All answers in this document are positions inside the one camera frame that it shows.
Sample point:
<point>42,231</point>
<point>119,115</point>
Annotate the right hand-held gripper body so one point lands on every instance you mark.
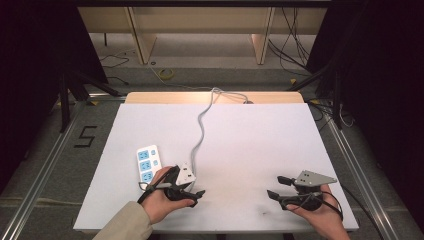
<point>311,180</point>

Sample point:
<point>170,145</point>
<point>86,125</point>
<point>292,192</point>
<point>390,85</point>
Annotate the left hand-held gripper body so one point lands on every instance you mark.
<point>184,175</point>

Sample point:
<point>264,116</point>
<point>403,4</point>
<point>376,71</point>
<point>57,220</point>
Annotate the person's left hand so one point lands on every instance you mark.
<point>160,201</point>

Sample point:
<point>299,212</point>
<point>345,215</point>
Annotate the person's right hand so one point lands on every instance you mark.
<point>321,220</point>

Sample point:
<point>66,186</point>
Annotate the white power strip blue sockets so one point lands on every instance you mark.
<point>148,164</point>

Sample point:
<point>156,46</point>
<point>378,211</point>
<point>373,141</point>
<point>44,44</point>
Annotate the white board table cover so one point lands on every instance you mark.
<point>253,146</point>

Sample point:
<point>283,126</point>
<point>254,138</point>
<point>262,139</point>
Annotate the wooden table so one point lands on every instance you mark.
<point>186,97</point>

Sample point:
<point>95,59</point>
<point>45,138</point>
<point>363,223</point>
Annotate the black metal stand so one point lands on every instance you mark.
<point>328,86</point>
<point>75,90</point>

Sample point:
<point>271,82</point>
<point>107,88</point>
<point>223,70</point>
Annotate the yellow tape roll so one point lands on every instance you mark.
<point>165,73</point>

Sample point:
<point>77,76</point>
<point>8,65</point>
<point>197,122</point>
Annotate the dark curtain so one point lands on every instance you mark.
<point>36,66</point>
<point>380,83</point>

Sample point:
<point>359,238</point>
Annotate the light wooden bench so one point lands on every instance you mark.
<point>200,23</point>

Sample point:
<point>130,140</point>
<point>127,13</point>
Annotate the aluminium floor rail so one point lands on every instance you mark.
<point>43,173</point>
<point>361,176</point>

